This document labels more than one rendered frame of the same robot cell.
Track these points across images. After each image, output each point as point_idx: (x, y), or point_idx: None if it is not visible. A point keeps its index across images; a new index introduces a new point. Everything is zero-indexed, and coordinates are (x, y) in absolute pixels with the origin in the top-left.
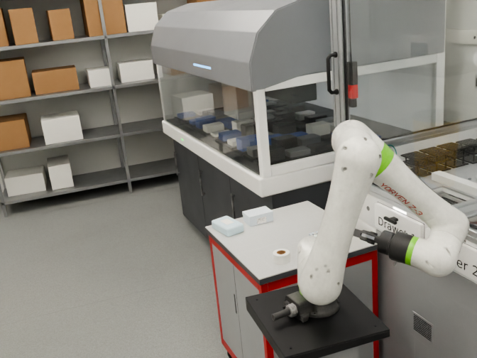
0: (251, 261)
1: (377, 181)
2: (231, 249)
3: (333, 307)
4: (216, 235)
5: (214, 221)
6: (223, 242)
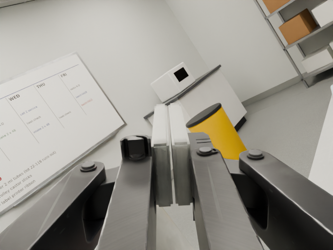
0: (327, 169)
1: None
2: (322, 139)
3: None
4: (330, 109)
5: (331, 87)
6: (325, 123)
